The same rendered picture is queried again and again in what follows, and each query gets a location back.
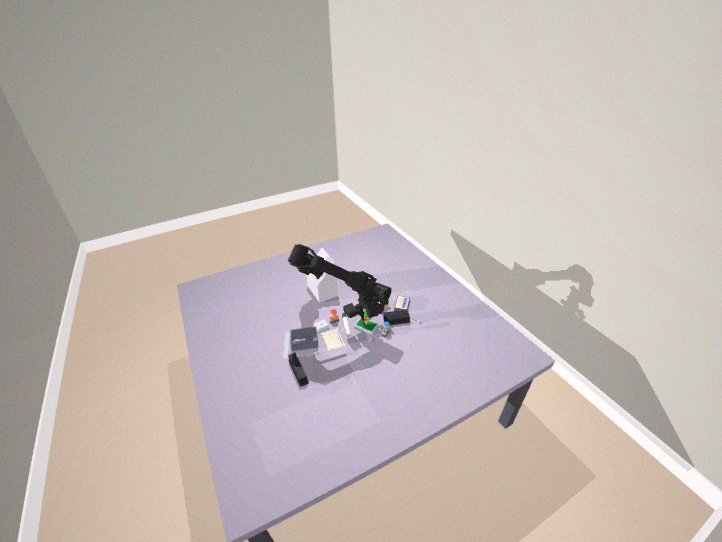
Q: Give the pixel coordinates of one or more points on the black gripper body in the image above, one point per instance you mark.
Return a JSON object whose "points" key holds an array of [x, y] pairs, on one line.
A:
{"points": [[352, 311]]}

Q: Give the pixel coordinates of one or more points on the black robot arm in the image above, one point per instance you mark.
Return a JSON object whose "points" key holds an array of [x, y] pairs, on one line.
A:
{"points": [[358, 281]]}

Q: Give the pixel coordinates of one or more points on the cream paper card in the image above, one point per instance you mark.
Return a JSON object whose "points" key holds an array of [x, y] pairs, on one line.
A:
{"points": [[333, 340]]}

